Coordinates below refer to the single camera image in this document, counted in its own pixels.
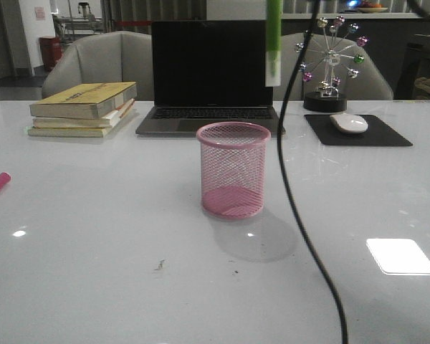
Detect black hanging cable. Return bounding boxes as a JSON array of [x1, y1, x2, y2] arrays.
[[277, 0, 350, 344]]

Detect ferris wheel desk ornament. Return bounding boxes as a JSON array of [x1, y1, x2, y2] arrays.
[[299, 16, 368, 113]]

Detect grey laptop black screen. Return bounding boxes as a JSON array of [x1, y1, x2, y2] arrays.
[[135, 20, 279, 137]]

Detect top yellow book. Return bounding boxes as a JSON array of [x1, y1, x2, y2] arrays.
[[30, 82, 137, 119]]

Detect white computer mouse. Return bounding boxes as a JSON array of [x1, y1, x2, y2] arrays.
[[330, 113, 368, 134]]

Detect left grey armchair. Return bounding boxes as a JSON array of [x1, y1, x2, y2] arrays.
[[42, 31, 154, 101]]

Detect red fire extinguisher box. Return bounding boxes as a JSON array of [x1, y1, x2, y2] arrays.
[[39, 37, 62, 71]]

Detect pink mesh pen holder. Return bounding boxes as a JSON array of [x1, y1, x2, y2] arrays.
[[196, 121, 271, 219]]

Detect fruit bowl on counter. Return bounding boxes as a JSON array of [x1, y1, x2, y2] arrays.
[[355, 0, 388, 14]]

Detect right grey armchair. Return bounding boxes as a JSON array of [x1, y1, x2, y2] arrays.
[[290, 34, 393, 101]]

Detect bottom pale book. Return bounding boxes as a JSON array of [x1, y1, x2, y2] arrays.
[[27, 111, 130, 138]]

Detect black mouse pad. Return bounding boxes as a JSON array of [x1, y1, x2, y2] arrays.
[[305, 114, 413, 147]]

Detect green marker pen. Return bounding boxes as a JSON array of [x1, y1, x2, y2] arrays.
[[265, 0, 282, 87]]

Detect grey armchair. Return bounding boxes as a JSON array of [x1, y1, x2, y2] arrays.
[[42, 31, 154, 101], [290, 34, 393, 101]]

